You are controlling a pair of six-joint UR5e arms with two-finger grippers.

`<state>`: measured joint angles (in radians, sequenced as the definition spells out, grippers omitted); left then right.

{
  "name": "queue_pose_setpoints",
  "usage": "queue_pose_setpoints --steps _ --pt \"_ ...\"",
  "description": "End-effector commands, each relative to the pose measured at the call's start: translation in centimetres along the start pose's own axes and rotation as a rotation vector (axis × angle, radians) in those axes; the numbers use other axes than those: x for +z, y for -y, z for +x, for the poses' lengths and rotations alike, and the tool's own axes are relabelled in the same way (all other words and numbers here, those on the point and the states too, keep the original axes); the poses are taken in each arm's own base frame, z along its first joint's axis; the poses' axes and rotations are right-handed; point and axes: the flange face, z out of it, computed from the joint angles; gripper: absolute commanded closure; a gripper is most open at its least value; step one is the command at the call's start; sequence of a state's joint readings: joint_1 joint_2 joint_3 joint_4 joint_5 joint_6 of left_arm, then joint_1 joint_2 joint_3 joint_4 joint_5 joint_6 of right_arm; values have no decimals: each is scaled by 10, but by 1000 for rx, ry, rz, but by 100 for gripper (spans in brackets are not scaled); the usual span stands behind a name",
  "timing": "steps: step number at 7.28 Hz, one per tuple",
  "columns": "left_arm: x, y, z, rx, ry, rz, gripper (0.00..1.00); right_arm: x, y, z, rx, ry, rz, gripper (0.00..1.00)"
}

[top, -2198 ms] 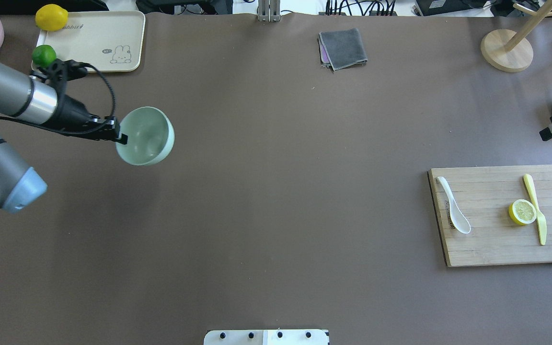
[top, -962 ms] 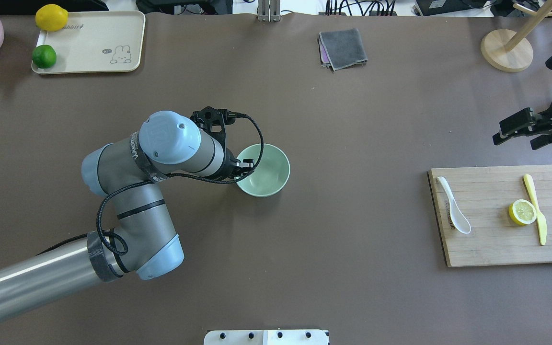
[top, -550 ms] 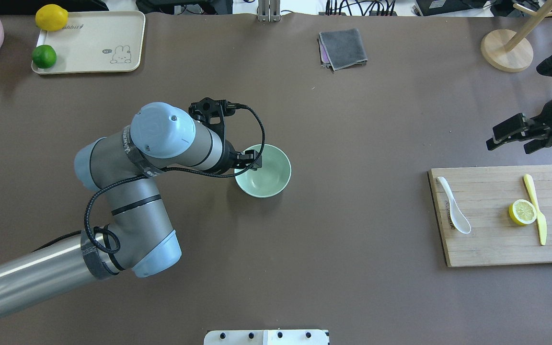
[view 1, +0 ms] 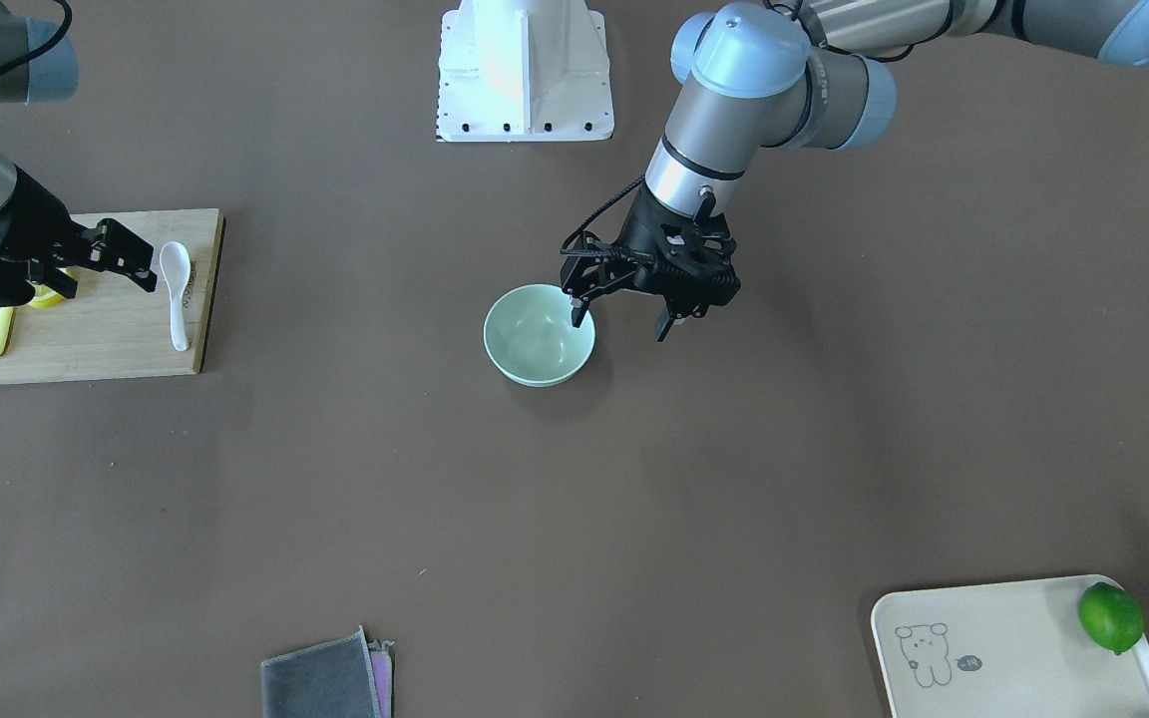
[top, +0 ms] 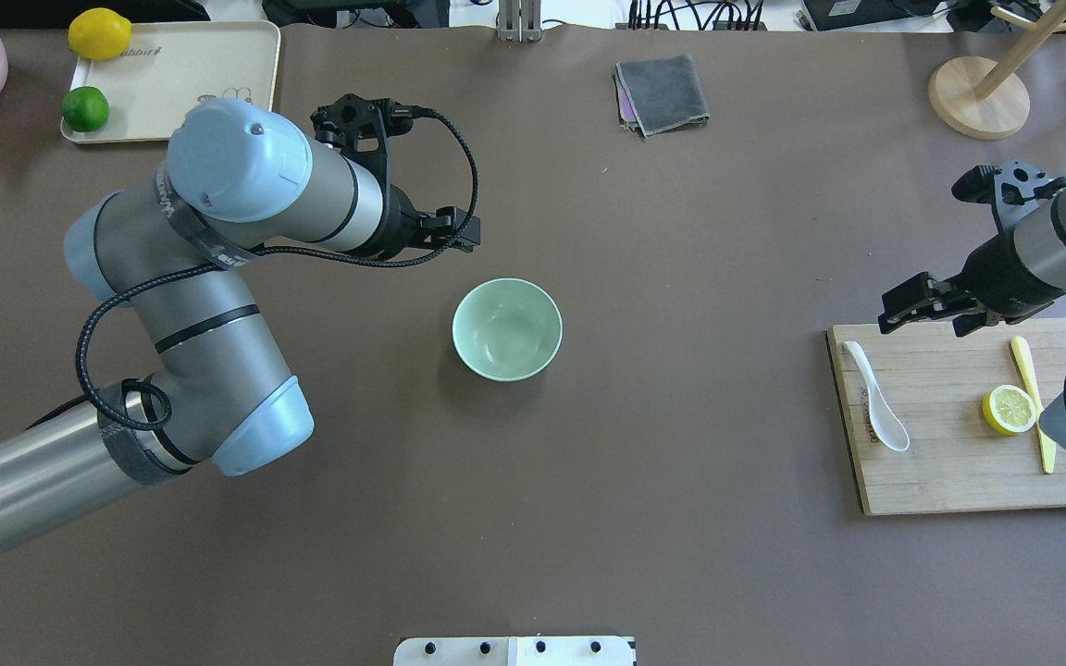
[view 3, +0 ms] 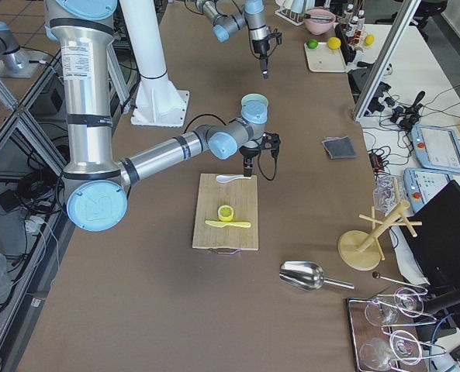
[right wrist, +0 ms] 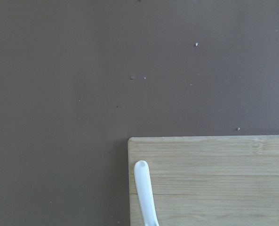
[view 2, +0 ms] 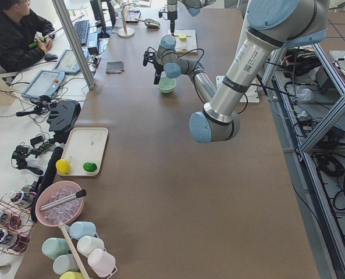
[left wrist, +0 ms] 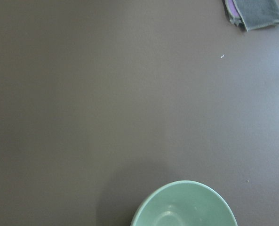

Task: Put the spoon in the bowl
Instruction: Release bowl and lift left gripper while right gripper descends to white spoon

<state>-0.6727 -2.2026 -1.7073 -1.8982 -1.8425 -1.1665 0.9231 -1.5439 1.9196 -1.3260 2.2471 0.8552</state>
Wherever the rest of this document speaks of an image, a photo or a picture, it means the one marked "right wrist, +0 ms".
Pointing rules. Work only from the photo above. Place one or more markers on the white ceramic spoon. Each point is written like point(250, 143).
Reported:
point(145, 194)

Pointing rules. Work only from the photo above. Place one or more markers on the bamboo cutting board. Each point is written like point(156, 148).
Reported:
point(209, 181)

